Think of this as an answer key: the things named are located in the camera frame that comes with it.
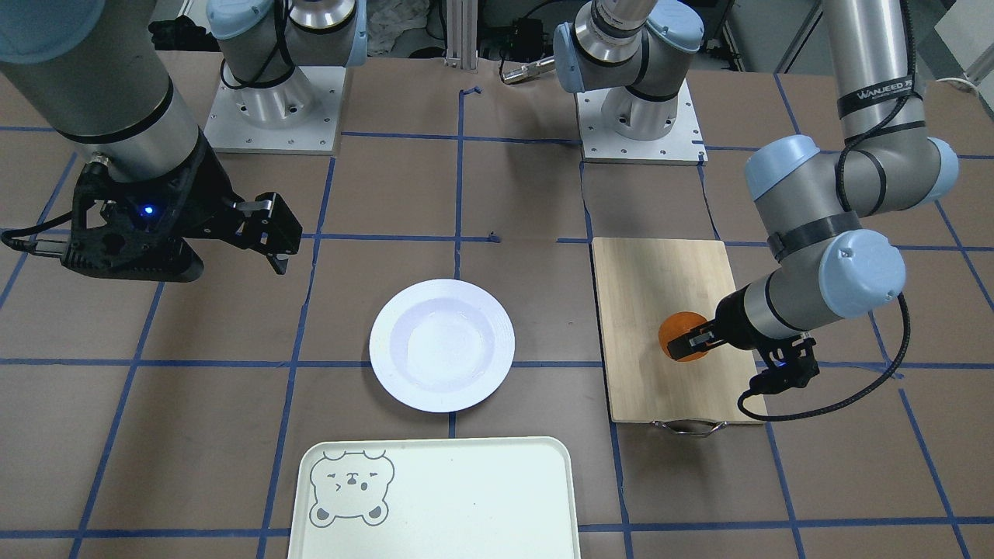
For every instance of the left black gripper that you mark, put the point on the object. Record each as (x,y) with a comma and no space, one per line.
(732,324)

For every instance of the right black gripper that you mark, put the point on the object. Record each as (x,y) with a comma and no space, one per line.
(208,203)

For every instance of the orange fruit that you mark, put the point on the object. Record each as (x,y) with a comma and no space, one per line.
(676,335)

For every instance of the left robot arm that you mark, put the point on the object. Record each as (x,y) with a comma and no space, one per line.
(830,267)

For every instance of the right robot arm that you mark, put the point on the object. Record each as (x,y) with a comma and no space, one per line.
(90,69)

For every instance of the pale green bear tray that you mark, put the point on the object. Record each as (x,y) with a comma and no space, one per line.
(499,497)

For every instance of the wooden cutting board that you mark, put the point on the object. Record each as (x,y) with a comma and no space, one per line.
(640,282)

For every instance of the white round plate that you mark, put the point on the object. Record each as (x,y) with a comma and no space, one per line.
(442,345)

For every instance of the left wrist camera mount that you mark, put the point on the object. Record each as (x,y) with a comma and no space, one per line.
(790,363)

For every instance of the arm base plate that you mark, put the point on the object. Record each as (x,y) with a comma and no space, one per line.
(617,128)
(300,116)

